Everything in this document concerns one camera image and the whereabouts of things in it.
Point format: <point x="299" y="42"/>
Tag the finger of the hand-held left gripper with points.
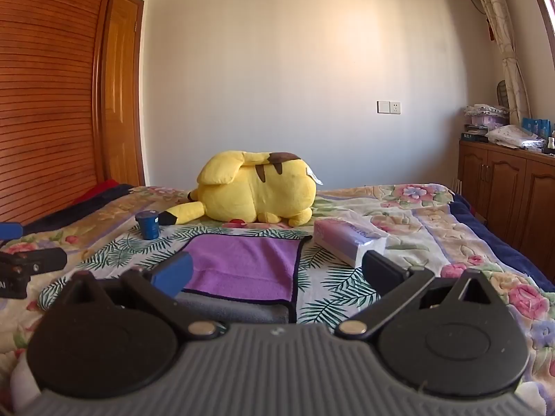
<point x="45" y="259"/>
<point x="9" y="230"/>

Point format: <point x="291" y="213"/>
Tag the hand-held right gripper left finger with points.
<point x="172" y="274"/>

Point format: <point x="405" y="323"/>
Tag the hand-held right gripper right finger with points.
<point x="382" y="268"/>

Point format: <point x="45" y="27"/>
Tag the purple towel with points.
<point x="247" y="264"/>

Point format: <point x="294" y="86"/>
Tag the grey towel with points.
<point x="243" y="310"/>

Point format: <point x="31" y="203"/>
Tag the pink tissue pack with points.
<point x="347" y="240"/>

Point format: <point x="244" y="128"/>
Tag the blue cylindrical container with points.
<point x="148" y="224"/>

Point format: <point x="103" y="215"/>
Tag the floral bed quilt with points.
<point x="433" y="234"/>

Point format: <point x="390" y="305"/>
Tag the red cloth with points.
<point x="102" y="188"/>

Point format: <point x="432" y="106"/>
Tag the dark blue blanket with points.
<point x="498" y="242"/>

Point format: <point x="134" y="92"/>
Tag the yellow plush toy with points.
<point x="260" y="188"/>

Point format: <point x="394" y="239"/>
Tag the wooden slatted wardrobe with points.
<point x="43" y="95"/>

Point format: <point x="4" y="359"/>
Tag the wooden cabinet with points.
<point x="507" y="190"/>

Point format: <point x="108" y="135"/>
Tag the wooden door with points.
<point x="121" y="95"/>

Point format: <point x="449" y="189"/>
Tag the stack of boxes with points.
<point x="483" y="119"/>

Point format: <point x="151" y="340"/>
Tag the white folded cloth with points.
<point x="514" y="135"/>

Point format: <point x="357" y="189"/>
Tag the small white bottle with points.
<point x="551" y="144"/>

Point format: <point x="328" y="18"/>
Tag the blue boxes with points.
<point x="537" y="126"/>

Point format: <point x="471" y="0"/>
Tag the small fan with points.
<point x="502" y="93"/>

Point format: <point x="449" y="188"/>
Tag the patterned curtain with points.
<point x="503" y="39"/>

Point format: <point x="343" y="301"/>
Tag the white wall socket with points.
<point x="388" y="107"/>

